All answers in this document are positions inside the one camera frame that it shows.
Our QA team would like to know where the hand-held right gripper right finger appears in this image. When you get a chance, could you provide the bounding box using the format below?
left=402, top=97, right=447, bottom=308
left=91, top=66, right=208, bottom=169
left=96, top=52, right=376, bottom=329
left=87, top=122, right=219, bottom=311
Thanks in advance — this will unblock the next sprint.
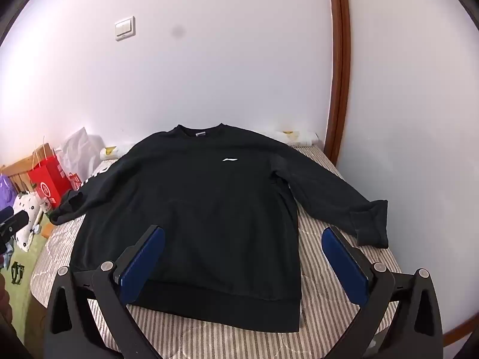
left=322, top=225, right=444, bottom=359

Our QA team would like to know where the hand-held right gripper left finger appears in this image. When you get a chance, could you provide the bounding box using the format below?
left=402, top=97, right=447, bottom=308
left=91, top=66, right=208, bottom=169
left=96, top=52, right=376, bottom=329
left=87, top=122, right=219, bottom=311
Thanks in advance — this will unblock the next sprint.
left=44, top=225, right=166, bottom=359

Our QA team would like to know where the black t-shirt with white letters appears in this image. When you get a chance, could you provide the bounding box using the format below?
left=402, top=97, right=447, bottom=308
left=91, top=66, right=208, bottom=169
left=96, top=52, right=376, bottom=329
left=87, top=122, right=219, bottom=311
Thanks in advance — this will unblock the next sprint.
left=48, top=123, right=389, bottom=333

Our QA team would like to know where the white floral cloth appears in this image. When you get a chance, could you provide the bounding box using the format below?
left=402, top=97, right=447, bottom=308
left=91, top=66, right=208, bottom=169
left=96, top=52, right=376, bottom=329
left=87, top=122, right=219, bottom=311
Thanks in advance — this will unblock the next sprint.
left=13, top=191, right=51, bottom=253

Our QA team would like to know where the purple bag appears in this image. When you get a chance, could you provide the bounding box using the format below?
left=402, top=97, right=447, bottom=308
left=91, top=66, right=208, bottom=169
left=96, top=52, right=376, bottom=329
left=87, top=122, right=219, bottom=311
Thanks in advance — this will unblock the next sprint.
left=0, top=174, right=17, bottom=211

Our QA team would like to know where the green floor mat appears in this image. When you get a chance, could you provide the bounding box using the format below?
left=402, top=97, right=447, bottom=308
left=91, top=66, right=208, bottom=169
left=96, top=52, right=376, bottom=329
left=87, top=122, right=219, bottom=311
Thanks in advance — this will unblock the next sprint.
left=0, top=228, right=51, bottom=309

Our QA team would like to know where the wooden headboard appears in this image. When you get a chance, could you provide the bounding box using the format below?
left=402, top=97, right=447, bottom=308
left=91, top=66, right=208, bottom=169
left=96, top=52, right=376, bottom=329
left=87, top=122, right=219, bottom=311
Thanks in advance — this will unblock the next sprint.
left=0, top=156, right=40, bottom=195

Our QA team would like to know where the red paper bag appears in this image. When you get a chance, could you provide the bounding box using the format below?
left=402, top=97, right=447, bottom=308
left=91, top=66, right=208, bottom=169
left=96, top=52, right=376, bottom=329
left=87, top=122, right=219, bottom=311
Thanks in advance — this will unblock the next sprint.
left=28, top=153, right=75, bottom=210

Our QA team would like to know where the striped bed cover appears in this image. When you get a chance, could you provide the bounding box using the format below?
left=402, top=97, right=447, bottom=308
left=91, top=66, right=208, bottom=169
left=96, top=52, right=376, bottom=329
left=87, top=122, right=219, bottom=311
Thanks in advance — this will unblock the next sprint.
left=28, top=140, right=403, bottom=359

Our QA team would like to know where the white plastic bag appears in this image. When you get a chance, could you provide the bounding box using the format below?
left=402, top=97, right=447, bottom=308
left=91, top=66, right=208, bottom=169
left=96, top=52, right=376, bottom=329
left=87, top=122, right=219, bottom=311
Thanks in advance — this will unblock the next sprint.
left=55, top=127, right=104, bottom=192

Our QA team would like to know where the brown wooden door frame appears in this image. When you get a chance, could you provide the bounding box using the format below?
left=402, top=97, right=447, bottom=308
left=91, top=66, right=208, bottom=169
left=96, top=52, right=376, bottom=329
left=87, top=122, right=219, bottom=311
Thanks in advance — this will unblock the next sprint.
left=324, top=0, right=351, bottom=171

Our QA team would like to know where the white wall light switch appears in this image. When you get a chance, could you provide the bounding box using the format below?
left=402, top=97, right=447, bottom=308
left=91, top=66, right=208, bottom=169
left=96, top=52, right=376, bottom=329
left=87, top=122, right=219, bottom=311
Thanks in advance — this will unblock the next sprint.
left=115, top=16, right=136, bottom=42

